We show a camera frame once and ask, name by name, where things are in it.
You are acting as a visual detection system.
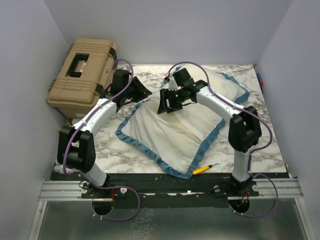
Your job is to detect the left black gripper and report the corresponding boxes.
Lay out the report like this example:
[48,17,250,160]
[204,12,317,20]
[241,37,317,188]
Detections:
[123,76,152,103]

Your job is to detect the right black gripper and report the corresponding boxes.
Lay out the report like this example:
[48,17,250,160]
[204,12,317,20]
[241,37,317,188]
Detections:
[158,87,187,114]

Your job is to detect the white blue-trimmed pillowcase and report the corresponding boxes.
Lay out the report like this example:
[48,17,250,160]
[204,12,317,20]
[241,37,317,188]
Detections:
[115,61,252,180]

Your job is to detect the cream yellow-edged pillow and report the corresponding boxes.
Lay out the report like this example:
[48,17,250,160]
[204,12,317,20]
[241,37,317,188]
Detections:
[173,110,204,140]

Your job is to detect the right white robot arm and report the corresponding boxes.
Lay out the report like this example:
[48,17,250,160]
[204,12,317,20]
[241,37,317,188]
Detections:
[157,68,262,196]

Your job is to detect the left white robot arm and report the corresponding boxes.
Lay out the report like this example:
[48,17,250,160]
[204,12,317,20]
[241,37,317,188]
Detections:
[57,69,151,198]

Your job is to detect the tan plastic toolbox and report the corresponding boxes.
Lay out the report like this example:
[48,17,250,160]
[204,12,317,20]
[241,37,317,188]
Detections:
[46,37,117,119]

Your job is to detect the blue red marker pen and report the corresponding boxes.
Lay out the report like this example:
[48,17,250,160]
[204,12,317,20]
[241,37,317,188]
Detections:
[256,73,264,93]

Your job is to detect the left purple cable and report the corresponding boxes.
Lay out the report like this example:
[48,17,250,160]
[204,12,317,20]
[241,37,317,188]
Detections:
[62,58,142,223]

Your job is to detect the purple cable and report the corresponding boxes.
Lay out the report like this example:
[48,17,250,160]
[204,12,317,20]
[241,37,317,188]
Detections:
[62,58,142,223]
[164,61,280,219]

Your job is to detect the yellow handled pliers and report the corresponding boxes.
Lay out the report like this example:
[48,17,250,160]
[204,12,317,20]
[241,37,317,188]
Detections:
[57,120,73,132]

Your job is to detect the yellow handled screwdriver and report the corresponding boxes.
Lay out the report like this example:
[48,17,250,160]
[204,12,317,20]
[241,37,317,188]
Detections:
[192,162,221,175]

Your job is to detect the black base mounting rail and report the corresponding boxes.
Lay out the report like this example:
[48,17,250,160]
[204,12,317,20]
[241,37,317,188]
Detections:
[49,171,261,210]

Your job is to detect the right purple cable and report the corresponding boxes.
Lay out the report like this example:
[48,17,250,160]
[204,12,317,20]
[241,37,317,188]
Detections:
[164,61,280,219]

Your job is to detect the aluminium extrusion frame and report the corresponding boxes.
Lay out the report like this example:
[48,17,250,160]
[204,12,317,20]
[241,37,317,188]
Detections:
[27,119,316,240]

